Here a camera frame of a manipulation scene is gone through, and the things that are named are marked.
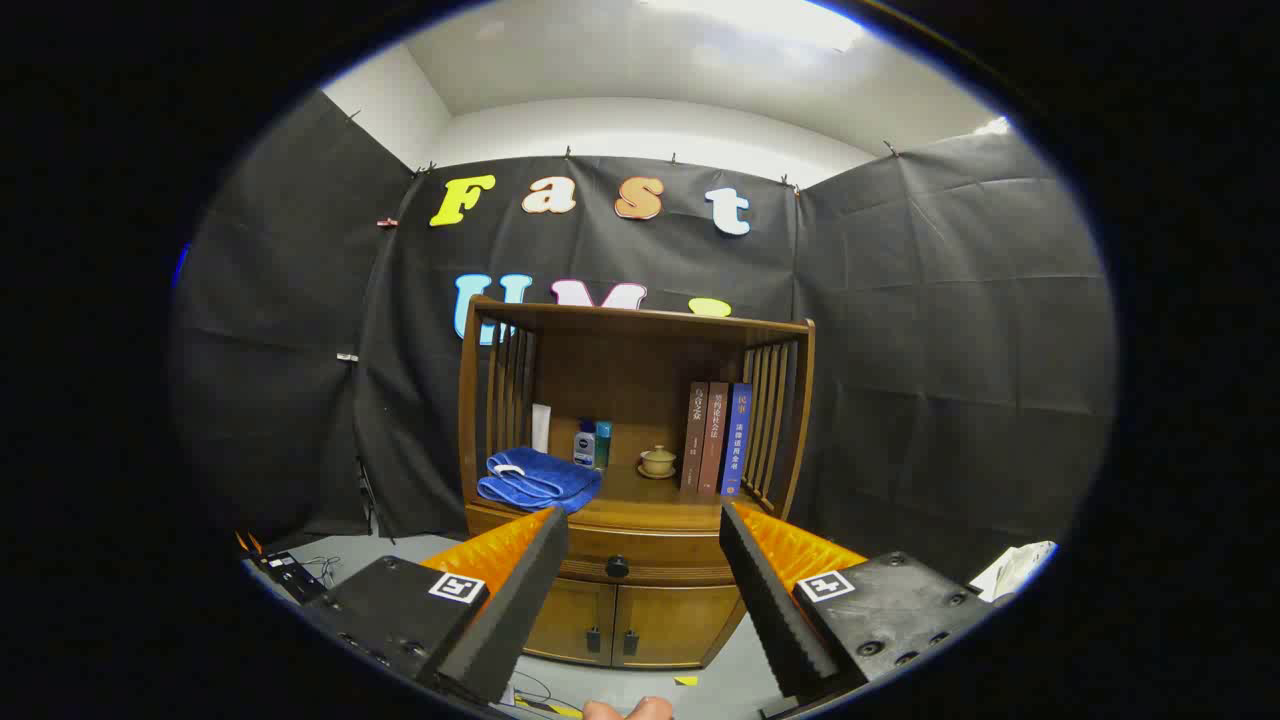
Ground black device on floor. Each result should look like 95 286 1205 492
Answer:
245 545 329 604

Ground dark brown book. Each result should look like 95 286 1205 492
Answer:
681 381 710 493

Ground reddish brown book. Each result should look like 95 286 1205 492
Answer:
699 382 731 496

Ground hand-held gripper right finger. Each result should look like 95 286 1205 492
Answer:
718 500 1001 706

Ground wooden countertop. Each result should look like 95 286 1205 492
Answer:
470 455 781 531

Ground black backdrop cloth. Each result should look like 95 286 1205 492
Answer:
170 90 1116 586

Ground blue book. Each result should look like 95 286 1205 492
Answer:
719 384 753 498

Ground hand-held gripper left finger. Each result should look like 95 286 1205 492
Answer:
300 505 571 706

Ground wooden drawer with black knob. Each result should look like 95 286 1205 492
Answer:
466 503 749 588

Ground wooden cabinet door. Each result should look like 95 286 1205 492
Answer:
525 578 618 666
612 583 746 669

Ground blue folded towel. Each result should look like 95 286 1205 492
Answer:
477 447 603 515

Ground brown wooden cabinet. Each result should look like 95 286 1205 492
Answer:
458 295 816 669

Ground white papers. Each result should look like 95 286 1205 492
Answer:
970 541 1058 603

